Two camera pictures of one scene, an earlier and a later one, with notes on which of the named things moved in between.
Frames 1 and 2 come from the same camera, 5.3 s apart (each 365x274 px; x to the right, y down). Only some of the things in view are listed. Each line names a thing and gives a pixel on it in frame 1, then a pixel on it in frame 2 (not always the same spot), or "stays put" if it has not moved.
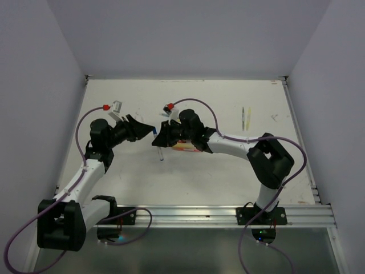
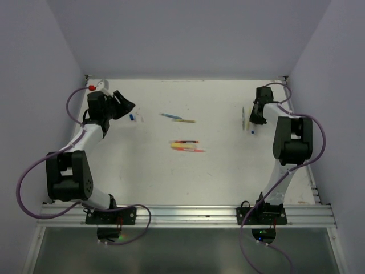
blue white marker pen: [160, 153] → [252, 129]
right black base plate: [244, 216] stays put
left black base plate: [128, 219] stays put
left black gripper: [140, 130] → [125, 106]
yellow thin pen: [248, 117] stays put
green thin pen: [243, 119] stays put
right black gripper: [164, 138] → [254, 119]
